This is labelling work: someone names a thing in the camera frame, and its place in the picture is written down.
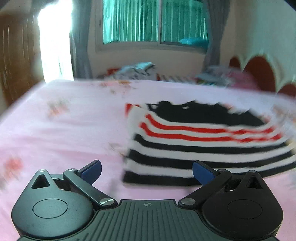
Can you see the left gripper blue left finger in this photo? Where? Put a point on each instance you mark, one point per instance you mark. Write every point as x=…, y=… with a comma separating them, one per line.
x=91, y=172

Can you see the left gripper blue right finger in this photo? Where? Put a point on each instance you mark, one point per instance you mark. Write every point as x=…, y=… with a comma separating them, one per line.
x=203, y=173

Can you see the striped cartoon knit sweater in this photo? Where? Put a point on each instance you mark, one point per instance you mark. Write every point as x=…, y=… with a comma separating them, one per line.
x=166, y=139

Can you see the crumpled grey clothes pile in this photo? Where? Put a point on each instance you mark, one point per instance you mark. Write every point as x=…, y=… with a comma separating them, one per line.
x=139, y=71

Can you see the pink floral bed sheet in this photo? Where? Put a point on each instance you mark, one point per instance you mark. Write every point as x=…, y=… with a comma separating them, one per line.
x=66, y=124

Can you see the striped grey white cloth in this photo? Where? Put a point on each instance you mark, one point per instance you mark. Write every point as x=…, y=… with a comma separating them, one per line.
x=176, y=78

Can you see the red white scalloped headboard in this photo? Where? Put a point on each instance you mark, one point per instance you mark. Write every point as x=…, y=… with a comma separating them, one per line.
x=262, y=74

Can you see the brown wooden door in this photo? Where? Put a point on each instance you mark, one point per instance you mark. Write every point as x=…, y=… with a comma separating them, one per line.
x=21, y=65

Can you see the teal pillow on sill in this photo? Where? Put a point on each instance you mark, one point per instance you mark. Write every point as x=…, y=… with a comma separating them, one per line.
x=197, y=42

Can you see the left grey curtain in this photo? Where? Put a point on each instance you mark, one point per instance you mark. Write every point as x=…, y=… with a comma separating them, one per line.
x=79, y=39

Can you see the grey curtain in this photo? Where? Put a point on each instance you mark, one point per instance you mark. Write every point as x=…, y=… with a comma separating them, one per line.
x=79, y=39
x=216, y=14

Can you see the window with green curtain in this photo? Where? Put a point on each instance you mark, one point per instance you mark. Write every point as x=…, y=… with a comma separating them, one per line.
x=148, y=24

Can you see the right grey curtain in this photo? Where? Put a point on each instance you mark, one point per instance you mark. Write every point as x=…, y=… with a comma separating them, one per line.
x=216, y=14

